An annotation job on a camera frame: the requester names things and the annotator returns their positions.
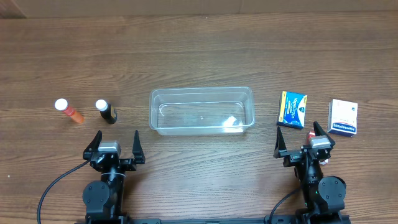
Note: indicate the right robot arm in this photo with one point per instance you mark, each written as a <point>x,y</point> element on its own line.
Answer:
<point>324,197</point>

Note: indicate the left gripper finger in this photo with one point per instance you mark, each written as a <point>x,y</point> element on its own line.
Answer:
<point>93,146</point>
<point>137,148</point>

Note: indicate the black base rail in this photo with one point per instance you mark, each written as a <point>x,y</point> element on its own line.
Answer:
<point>211,221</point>

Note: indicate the blue yellow VapoDrops box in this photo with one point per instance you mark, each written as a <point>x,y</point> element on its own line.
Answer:
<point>292,110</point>

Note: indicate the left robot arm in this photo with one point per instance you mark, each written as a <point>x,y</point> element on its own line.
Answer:
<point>104,198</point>

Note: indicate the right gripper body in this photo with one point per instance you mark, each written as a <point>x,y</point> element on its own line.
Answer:
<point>302,156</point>

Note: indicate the dark bottle white cap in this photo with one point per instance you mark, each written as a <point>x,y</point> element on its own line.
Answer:
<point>107,111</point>

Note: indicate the white blue Hansaplast box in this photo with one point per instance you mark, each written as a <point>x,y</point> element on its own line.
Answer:
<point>342,118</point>

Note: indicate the red white small box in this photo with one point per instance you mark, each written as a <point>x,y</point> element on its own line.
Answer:
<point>310,135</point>

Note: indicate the orange tube white cap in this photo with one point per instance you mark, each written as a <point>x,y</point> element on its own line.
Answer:
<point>62,105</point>

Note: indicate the clear plastic container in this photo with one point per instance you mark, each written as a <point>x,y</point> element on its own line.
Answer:
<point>201,111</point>

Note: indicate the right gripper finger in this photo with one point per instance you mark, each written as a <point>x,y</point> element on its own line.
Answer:
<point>320,132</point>
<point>280,147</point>

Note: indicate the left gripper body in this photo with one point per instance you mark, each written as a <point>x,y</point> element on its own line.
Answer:
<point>114,162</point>

